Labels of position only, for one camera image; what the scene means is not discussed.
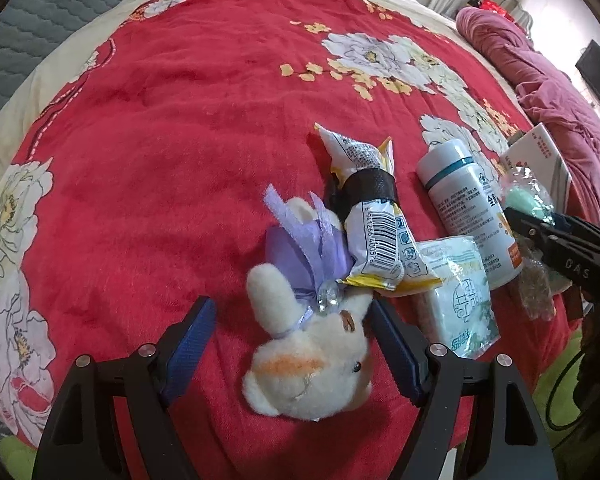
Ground red floral blanket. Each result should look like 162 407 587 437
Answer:
0 0 531 479

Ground beige bed sheet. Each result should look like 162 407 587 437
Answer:
0 0 531 201

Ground green tissue pack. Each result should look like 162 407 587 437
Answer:
415 236 500 360

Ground pink quilted duvet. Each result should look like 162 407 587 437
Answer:
455 6 600 227

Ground snack packet with black band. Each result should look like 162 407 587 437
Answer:
314 124 442 297

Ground white vitamin bottle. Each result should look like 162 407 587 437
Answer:
416 139 522 290

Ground red tissue box pack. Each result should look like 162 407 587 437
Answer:
500 122 572 214

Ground red gift bags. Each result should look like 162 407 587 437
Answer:
477 0 509 16

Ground white bunny plush purple bow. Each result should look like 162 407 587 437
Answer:
242 186 373 422

